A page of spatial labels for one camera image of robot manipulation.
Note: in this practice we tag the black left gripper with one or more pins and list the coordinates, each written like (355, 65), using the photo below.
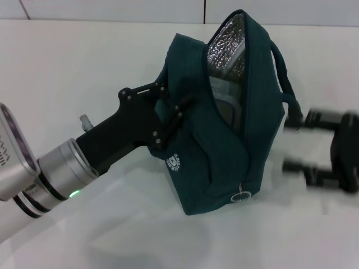
(123, 126)

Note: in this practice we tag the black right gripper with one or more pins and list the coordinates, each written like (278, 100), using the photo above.
(346, 151)

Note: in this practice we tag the clear plastic food container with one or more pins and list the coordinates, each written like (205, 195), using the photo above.
(224, 92)

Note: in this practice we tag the teal blue lunch bag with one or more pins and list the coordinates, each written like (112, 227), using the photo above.
(261, 98)

